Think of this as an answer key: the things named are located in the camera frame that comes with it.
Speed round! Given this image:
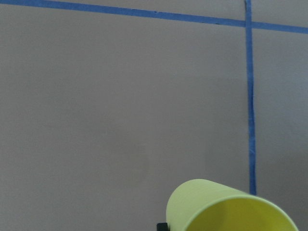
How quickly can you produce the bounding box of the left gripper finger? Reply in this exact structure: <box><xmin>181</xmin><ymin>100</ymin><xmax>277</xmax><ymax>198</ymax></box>
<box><xmin>156</xmin><ymin>222</ymin><xmax>170</xmax><ymax>231</ymax></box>

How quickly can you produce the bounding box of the yellow plastic cup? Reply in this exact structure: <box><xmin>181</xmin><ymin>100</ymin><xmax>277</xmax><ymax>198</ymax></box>
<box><xmin>166</xmin><ymin>179</ymin><xmax>298</xmax><ymax>231</ymax></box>

